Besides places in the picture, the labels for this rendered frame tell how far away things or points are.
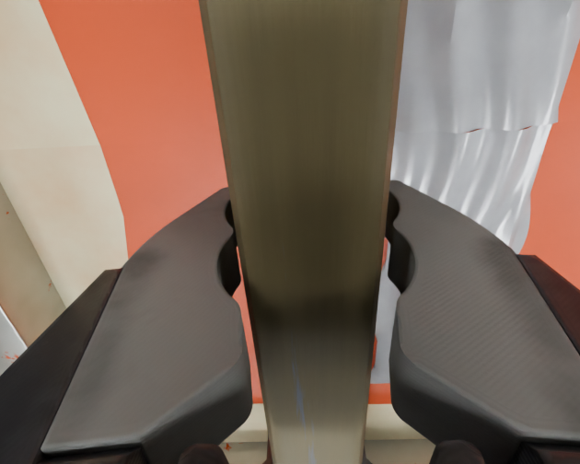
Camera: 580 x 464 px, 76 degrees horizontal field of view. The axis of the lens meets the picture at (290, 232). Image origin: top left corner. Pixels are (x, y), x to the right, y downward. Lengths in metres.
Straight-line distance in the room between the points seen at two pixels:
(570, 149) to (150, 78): 0.19
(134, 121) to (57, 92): 0.03
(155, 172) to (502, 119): 0.15
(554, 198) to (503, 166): 0.04
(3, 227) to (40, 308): 0.05
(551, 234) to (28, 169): 0.26
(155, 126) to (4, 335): 0.13
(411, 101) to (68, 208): 0.17
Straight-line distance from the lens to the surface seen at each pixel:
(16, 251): 0.23
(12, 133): 0.21
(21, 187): 0.22
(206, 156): 0.18
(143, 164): 0.19
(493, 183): 0.19
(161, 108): 0.18
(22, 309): 0.24
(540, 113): 0.19
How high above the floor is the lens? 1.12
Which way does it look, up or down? 57 degrees down
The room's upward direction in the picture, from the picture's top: 179 degrees counter-clockwise
